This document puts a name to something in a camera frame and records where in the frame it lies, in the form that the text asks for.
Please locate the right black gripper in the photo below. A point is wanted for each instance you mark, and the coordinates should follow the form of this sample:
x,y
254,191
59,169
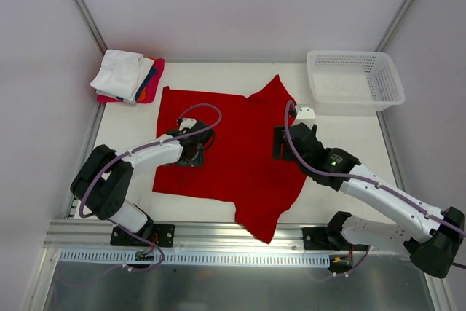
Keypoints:
x,y
279,142

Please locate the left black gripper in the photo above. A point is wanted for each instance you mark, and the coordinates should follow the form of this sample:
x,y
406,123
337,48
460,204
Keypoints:
x,y
194,158

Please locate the red t shirt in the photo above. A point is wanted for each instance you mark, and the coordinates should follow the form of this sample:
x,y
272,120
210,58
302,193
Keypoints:
x,y
239,166

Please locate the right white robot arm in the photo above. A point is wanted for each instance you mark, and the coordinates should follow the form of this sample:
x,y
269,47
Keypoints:
x,y
429,236

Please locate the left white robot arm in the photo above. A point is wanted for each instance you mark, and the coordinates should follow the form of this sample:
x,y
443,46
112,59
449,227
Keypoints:
x,y
103,181

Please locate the white plastic basket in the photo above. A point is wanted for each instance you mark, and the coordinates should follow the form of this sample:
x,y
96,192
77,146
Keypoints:
x,y
353,83

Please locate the blue folded t shirt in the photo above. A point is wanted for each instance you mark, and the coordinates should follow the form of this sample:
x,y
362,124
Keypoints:
x,y
145,82

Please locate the white folded t shirt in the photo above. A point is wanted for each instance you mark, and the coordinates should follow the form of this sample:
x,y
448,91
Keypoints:
x,y
121,74

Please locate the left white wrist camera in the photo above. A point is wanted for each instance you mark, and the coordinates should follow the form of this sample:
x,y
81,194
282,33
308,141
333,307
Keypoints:
x,y
186,124

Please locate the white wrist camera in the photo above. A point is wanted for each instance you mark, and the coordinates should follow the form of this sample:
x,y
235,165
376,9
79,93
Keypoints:
x,y
186,124
303,115

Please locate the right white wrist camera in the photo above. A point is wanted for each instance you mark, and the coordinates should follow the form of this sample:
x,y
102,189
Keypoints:
x,y
303,115

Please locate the aluminium mounting rail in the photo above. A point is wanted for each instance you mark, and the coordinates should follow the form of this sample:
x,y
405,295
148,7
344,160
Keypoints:
x,y
189,236

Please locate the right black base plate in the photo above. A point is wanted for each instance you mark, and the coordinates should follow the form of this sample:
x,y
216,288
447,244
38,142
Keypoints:
x,y
319,238

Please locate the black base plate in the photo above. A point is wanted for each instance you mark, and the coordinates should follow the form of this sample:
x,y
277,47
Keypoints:
x,y
319,238
160,234

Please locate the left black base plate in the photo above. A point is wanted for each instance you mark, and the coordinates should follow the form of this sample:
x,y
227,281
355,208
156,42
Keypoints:
x,y
160,234

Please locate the white slotted cable duct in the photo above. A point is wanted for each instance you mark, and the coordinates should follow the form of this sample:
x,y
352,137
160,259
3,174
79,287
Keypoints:
x,y
307,260

